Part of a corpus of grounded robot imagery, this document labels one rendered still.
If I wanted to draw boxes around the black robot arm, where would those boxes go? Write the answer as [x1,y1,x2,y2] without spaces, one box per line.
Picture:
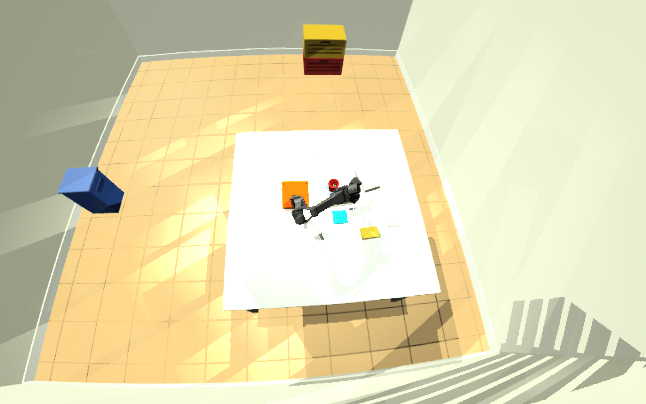
[290,183,361,225]

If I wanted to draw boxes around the red cup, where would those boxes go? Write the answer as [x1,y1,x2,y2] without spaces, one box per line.
[328,178,339,192]

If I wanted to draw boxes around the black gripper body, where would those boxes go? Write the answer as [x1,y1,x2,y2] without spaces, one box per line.
[349,176,363,186]

